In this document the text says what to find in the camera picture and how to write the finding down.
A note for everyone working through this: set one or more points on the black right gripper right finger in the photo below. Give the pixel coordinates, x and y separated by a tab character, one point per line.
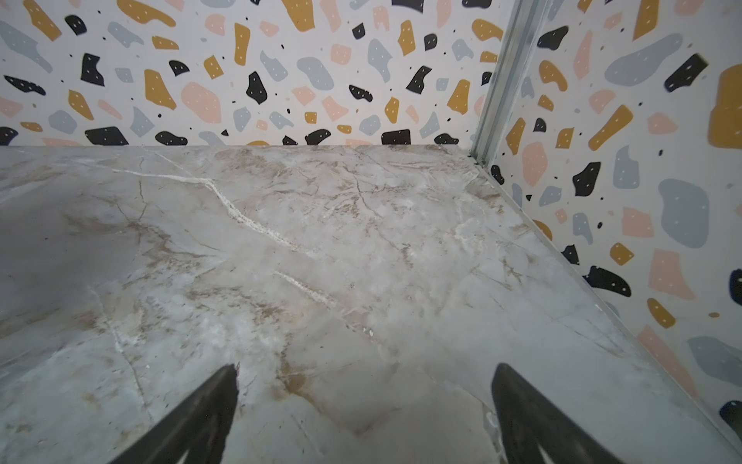
534	429

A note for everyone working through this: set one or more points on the aluminium right corner post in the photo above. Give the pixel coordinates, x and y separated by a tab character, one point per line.
526	19

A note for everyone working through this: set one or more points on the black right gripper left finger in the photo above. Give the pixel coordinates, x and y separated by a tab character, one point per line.
196	430

